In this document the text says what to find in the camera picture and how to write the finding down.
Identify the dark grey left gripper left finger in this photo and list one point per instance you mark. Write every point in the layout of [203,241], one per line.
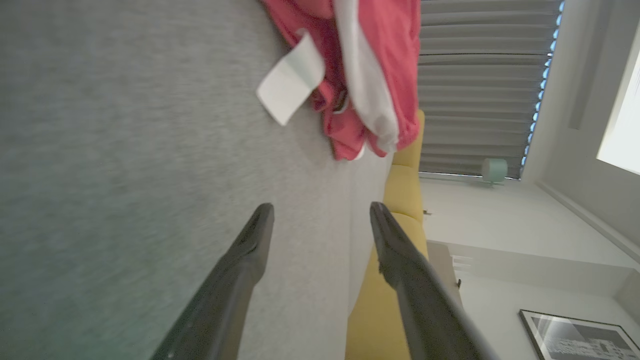
[225,300]

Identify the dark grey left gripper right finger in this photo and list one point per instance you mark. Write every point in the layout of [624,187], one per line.
[420,310]

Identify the red and white jersey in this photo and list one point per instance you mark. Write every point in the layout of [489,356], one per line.
[390,50]

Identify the white cabinet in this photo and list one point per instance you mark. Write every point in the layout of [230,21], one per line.
[442,270]

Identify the yellow sofa backrest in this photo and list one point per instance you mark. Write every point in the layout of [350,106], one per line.
[405,190]

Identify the black framed picture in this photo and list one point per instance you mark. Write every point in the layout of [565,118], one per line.
[575,340]

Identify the mint green lamp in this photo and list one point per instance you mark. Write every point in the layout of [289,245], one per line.
[494,170]

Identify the grey sofa seat cushion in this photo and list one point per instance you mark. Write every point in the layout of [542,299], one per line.
[100,150]

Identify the grey pleated curtain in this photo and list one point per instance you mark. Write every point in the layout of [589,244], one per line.
[475,75]

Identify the bright window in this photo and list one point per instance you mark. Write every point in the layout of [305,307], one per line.
[625,125]

